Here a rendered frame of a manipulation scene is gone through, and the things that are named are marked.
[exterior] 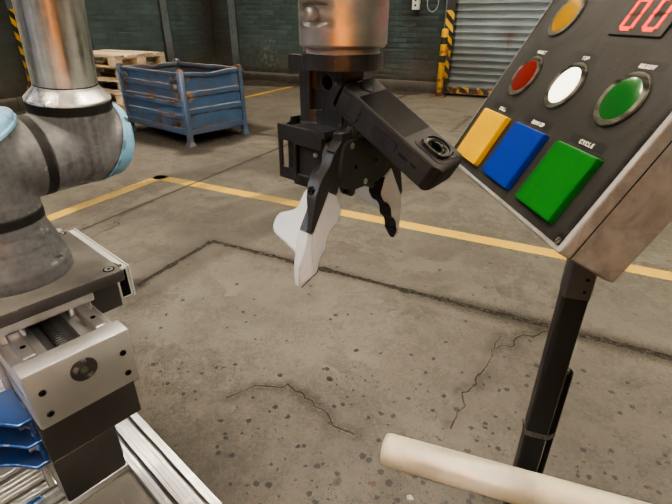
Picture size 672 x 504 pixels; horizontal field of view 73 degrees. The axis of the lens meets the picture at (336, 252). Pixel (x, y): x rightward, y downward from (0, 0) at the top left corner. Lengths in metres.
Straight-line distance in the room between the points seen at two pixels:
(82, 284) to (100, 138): 0.22
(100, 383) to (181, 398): 1.00
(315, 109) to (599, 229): 0.29
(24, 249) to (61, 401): 0.21
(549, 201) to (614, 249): 0.08
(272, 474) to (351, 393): 0.39
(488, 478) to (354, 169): 0.44
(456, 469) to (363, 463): 0.81
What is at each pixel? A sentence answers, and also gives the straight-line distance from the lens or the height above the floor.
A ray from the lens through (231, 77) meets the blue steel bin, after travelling 5.18.
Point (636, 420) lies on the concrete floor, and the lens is 1.85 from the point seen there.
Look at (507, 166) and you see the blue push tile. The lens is 0.61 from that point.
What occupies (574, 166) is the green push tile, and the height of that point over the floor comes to 1.03.
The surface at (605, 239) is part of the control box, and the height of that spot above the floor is 0.97.
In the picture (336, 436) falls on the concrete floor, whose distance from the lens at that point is 1.53.
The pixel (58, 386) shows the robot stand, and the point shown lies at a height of 0.74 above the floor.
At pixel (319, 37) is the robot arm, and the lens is 0.40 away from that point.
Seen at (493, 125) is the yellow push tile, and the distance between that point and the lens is 0.69.
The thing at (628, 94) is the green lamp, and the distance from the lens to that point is 0.54.
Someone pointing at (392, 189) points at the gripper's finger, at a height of 1.00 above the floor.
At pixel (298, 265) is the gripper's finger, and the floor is 0.96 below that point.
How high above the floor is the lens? 1.16
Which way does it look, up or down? 27 degrees down
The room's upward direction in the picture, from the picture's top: straight up
